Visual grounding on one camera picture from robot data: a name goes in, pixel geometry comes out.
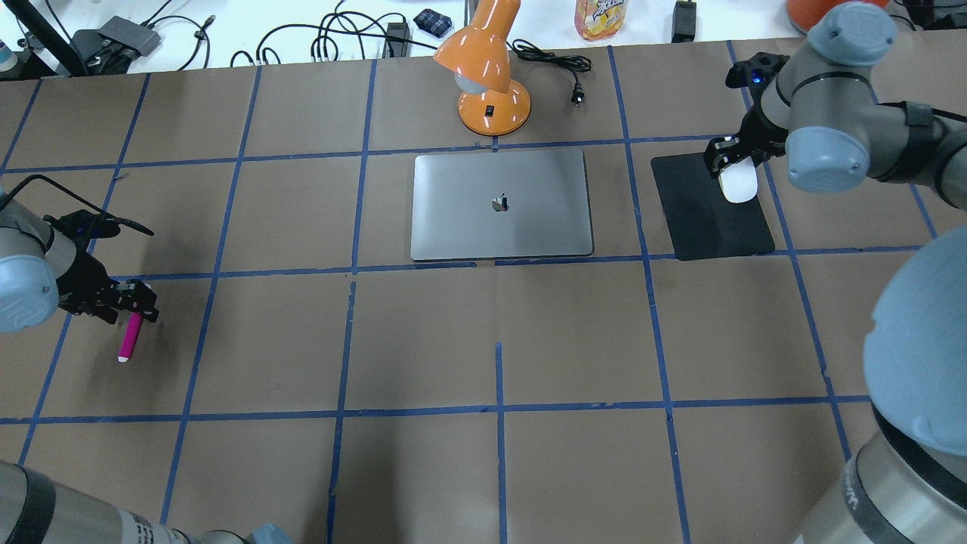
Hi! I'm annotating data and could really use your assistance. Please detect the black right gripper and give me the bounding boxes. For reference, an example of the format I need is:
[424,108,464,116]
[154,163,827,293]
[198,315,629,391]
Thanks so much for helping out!
[704,51,794,179]

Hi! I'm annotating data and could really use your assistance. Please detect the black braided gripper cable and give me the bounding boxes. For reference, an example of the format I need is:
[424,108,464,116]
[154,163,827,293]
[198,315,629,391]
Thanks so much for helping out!
[0,174,156,236]

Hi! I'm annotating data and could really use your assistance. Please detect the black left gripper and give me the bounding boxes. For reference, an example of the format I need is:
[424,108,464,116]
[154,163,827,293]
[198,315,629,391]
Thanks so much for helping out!
[44,213,159,324]

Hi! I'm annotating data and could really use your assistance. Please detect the black lamp power cord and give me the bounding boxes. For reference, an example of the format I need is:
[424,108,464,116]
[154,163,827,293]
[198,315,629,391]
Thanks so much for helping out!
[511,39,593,107]

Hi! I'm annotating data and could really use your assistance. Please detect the pink pen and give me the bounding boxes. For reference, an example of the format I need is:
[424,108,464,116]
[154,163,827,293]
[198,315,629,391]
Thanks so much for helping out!
[116,313,143,363]

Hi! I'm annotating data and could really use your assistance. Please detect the silver laptop notebook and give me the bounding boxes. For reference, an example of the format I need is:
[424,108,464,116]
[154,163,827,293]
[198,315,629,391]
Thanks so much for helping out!
[410,148,595,261]

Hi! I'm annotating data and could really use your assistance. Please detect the black charger block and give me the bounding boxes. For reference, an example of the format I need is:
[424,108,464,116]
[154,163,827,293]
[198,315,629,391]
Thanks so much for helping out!
[670,1,697,44]

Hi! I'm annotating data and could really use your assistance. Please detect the grey usb hub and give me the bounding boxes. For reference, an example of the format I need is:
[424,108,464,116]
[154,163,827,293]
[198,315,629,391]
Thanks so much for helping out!
[97,15,160,58]

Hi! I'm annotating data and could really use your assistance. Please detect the black mousepad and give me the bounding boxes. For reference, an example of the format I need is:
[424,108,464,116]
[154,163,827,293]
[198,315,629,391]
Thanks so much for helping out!
[650,153,776,261]

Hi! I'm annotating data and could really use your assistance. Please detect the yellow snack bag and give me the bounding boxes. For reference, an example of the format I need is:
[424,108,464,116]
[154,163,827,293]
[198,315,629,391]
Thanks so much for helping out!
[573,0,628,42]

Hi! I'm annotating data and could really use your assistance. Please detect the orange desk lamp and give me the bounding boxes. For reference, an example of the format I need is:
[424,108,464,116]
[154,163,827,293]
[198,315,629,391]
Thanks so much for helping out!
[433,1,532,137]

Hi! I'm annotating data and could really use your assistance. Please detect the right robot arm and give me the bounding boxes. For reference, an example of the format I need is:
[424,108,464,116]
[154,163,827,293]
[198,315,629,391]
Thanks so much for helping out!
[681,2,965,543]

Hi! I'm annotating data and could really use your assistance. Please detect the black cables bundle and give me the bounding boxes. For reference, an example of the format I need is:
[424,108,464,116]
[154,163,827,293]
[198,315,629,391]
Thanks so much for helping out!
[230,0,439,67]

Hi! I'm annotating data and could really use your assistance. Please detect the dark blue pouch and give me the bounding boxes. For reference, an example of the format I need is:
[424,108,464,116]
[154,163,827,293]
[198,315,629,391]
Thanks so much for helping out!
[413,9,453,39]

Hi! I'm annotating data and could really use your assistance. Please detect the white computer mouse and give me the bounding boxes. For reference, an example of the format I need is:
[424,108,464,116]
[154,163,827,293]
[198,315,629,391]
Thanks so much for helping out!
[718,157,758,204]

